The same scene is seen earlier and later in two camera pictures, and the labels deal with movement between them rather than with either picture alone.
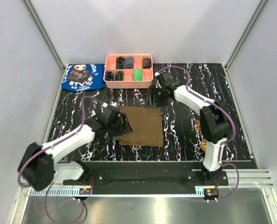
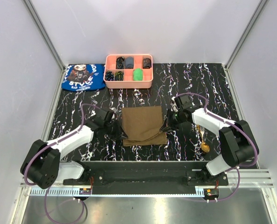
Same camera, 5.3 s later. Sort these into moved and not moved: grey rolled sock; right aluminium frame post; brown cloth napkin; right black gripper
Moved: right black gripper
Not moved: right aluminium frame post; brown cloth napkin; grey rolled sock
